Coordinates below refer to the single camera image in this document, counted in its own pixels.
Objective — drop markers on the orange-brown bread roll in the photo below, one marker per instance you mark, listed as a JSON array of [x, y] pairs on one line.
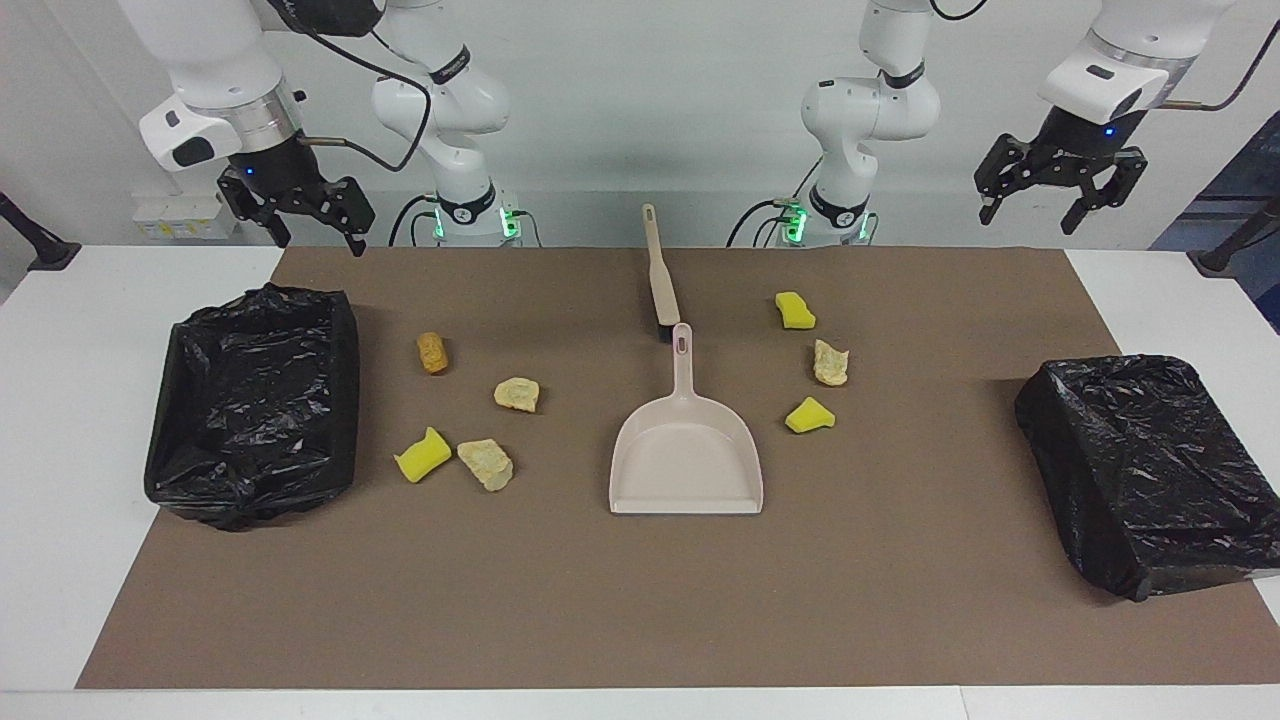
[[432, 352]]

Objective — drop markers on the brown table mat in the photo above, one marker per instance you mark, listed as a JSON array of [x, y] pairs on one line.
[[640, 600]]

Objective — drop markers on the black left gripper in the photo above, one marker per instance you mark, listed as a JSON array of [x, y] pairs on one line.
[[1075, 135]]

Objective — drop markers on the beige plastic dustpan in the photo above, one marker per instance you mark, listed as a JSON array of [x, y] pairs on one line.
[[685, 450]]

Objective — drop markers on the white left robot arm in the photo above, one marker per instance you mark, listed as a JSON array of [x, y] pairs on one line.
[[870, 105]]

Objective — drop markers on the bin lined with black bag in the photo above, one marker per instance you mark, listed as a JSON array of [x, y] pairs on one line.
[[1150, 470], [250, 400]]

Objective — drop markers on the tan lump with orange streaks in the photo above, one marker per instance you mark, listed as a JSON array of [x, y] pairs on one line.
[[831, 362]]

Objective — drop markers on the small pale tan lump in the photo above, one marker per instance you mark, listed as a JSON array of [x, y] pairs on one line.
[[517, 394]]

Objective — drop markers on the white power socket box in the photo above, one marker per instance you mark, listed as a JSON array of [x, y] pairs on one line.
[[185, 215]]

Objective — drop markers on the large pale tan crumpled lump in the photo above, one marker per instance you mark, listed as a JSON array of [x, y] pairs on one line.
[[486, 464]]

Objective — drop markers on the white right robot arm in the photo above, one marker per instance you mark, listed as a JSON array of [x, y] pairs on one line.
[[225, 60]]

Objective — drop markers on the beige brush with black bristles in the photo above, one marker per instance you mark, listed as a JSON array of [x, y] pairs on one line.
[[660, 270]]

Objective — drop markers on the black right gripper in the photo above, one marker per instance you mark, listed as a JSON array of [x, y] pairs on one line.
[[268, 165]]

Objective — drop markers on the dark blue panel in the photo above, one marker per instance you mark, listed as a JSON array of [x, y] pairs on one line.
[[1245, 180]]

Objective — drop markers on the black stand leg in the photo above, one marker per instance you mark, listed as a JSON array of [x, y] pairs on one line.
[[1230, 250], [40, 245]]

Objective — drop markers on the yellow sponge piece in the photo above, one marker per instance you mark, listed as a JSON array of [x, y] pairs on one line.
[[794, 311], [809, 416], [422, 457]]

